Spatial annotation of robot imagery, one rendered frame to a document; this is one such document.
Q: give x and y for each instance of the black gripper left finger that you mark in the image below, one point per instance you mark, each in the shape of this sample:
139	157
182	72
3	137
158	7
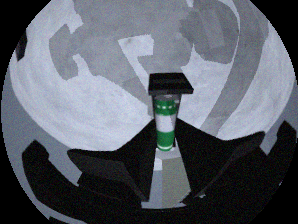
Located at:
133	163

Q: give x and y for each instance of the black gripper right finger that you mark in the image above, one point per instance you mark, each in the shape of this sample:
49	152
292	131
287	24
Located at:
206	157

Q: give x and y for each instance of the green and white battery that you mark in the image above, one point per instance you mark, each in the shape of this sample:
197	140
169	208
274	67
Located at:
165	113

